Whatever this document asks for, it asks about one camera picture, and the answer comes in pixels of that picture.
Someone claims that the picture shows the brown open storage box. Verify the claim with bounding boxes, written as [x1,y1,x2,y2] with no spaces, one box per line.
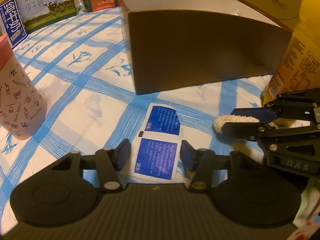
[119,0,292,94]

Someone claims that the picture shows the green milk carton box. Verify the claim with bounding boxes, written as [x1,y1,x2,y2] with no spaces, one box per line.
[17,0,80,34]

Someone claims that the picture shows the pink lidded patterned cup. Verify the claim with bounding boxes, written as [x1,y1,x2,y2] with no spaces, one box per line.
[0,35,47,140]

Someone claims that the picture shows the orange juice bottle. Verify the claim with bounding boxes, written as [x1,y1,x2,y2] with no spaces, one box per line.
[262,0,319,104]

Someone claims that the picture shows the blue checkered bed sheet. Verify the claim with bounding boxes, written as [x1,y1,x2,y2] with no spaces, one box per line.
[1,8,270,234]

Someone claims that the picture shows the blue white wipe packets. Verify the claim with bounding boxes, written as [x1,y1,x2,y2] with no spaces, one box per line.
[129,103,182,183]

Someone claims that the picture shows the blue milk carton box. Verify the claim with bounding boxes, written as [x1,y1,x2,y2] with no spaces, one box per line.
[1,0,28,48]

